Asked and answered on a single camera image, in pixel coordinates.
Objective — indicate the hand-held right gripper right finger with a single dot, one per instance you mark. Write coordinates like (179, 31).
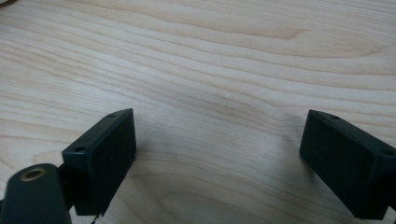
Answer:
(348, 168)

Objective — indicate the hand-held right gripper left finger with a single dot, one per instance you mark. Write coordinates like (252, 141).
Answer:
(102, 161)

